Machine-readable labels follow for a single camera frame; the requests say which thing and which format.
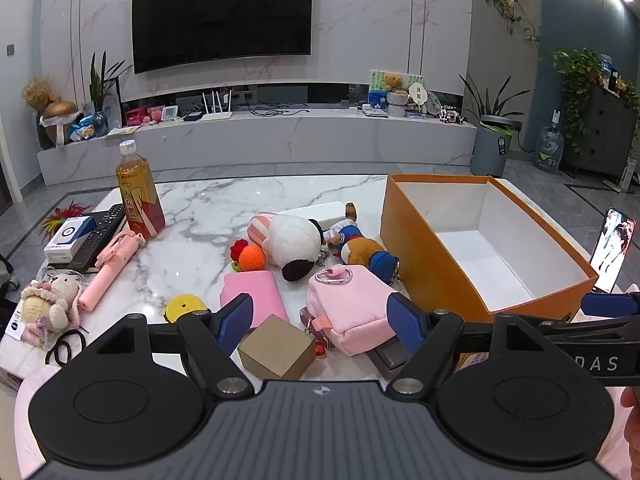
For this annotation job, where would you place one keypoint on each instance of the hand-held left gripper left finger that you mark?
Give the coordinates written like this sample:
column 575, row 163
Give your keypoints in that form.
column 236, row 322

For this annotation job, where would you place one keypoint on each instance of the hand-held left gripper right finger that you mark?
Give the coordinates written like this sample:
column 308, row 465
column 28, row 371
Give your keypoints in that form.
column 402, row 322

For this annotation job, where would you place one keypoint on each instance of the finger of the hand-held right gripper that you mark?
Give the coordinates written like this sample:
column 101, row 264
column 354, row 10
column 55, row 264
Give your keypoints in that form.
column 590, row 329
column 607, row 305

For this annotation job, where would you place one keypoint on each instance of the small brown cardboard box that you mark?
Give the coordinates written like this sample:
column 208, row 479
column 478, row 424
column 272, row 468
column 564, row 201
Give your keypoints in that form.
column 275, row 347

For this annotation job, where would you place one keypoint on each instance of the yellow tape measure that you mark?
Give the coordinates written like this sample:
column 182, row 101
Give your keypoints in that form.
column 182, row 305

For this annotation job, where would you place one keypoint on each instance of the crochet orange with red flower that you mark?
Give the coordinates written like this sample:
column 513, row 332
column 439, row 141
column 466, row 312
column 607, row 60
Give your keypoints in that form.
column 252, row 258

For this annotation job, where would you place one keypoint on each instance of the orange cardboard storage box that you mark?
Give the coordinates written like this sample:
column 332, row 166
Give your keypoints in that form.
column 400, row 230

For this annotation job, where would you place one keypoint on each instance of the white rectangular box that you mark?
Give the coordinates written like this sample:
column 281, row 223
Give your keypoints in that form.
column 320, row 212

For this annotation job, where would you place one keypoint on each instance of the person's right hand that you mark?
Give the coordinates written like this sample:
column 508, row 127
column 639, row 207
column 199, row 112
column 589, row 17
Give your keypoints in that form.
column 634, row 415

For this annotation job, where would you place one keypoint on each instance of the pink flat case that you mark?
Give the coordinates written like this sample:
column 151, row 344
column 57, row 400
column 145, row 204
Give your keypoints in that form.
column 255, row 290

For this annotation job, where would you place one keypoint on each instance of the dark grey case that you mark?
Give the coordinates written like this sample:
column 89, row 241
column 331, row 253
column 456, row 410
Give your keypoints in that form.
column 395, row 360

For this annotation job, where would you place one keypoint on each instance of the pink zip pouch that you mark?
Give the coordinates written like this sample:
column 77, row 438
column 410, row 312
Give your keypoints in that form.
column 350, row 310

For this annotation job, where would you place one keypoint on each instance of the smartphone with lit screen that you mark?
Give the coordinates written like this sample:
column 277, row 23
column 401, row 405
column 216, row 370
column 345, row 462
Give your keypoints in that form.
column 612, row 245

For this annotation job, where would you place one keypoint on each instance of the brown bear plush blue outfit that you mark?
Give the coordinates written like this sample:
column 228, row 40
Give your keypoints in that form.
column 362, row 250

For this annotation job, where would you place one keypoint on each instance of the white plush dog striped hat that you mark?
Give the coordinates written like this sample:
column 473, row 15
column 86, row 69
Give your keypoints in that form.
column 295, row 240

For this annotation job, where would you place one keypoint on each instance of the white floor stand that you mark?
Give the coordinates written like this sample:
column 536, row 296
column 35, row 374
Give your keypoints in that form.
column 631, row 175

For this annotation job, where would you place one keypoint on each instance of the pink selfie stick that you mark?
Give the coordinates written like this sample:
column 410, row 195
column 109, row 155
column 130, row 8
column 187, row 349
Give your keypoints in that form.
column 107, row 270

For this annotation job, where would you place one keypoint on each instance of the amber tea bottle red label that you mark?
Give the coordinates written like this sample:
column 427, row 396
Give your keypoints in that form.
column 137, row 195

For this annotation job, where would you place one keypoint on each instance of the black remote control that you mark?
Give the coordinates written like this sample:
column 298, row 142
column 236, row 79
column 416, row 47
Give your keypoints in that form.
column 100, row 232

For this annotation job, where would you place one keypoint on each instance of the clear water jug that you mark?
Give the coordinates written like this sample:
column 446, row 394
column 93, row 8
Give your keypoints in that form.
column 549, row 150

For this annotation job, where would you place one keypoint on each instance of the black scissors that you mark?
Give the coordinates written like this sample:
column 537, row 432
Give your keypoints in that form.
column 65, row 347

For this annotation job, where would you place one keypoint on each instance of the dark grey dresser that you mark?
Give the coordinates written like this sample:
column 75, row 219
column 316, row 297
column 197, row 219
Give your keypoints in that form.
column 607, row 125

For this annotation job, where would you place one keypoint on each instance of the cream crochet lamb doll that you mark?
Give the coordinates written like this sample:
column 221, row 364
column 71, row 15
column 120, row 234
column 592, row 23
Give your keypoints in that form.
column 50, row 300

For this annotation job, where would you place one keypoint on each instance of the white and blue box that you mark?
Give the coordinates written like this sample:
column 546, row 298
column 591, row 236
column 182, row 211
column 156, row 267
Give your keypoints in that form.
column 67, row 240

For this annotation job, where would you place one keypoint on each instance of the grey pedal trash can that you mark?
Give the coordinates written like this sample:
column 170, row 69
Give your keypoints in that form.
column 490, row 152

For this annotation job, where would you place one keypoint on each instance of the red green spiky plant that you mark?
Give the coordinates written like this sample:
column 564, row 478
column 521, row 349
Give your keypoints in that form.
column 65, row 212

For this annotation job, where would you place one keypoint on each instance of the white router with antennas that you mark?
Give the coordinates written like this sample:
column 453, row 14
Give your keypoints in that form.
column 216, row 115

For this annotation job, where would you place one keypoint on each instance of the black and white panda toys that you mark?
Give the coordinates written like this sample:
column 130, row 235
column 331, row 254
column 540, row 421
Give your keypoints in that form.
column 451, row 116

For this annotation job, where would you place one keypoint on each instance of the white ribbed pot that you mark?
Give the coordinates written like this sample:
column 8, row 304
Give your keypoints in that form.
column 398, row 105

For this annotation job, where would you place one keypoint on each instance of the round white fan ornament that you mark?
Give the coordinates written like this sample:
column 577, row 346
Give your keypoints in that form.
column 419, row 95

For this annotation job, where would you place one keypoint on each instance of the long-leaf potted plant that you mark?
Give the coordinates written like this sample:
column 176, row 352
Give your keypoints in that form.
column 492, row 105

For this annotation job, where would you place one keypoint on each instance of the green ivy plant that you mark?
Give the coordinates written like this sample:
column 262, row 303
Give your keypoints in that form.
column 575, row 75

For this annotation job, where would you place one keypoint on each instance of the green picture board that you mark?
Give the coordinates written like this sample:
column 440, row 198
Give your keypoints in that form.
column 376, row 85

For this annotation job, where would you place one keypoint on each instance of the brown teddy bear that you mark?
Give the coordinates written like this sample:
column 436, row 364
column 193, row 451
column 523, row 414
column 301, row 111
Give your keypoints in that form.
column 394, row 82

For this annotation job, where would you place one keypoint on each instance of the tall green leafy plant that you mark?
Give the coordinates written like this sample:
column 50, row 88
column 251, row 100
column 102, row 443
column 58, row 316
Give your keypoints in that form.
column 102, row 82

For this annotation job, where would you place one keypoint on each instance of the brown mushroom ornament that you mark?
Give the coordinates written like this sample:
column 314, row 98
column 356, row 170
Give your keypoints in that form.
column 57, row 110

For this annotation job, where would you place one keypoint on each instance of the dried flower bunch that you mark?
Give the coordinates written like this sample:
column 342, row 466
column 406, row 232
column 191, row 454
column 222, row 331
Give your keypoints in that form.
column 39, row 91

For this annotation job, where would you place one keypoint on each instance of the hanging vine plant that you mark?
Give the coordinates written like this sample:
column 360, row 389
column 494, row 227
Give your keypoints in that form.
column 510, row 7

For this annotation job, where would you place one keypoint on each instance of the black wall television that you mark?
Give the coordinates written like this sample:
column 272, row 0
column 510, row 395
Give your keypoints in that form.
column 220, row 15

